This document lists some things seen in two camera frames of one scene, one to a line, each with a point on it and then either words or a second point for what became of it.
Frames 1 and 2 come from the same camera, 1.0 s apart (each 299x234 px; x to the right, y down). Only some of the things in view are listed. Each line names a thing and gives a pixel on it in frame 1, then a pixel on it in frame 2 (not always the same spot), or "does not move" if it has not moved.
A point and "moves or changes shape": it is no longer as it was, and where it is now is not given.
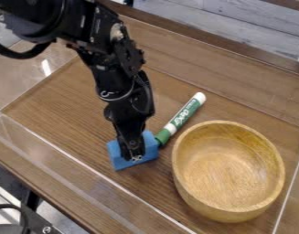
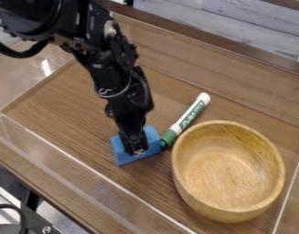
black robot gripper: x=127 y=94 does not move
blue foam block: x=120 y=161 moves or changes shape
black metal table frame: x=35 y=224 does not move
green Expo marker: x=179 y=118 moves or changes shape
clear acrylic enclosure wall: x=48 y=194 does not move
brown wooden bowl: x=227 y=171 does not move
